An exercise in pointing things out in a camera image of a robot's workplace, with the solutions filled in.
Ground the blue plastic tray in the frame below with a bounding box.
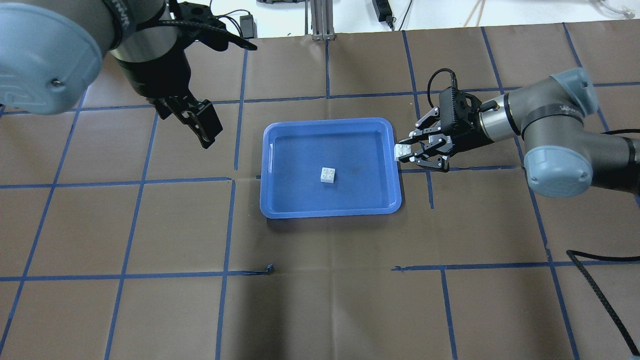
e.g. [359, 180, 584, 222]
[259, 117, 403, 219]

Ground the white block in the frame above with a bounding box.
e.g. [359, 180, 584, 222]
[394, 143, 412, 162]
[320, 167, 336, 183]

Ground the aluminium frame post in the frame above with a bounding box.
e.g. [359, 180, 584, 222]
[304, 0, 336, 42]

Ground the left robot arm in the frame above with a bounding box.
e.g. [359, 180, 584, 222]
[0, 0, 257, 149]

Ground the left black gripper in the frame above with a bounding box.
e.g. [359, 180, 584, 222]
[112, 2, 258, 150]

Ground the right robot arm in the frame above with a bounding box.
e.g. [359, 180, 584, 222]
[394, 67, 640, 198]

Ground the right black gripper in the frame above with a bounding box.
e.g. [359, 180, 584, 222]
[400, 88, 493, 173]

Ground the black power adapter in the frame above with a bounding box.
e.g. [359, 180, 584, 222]
[238, 14, 258, 40]

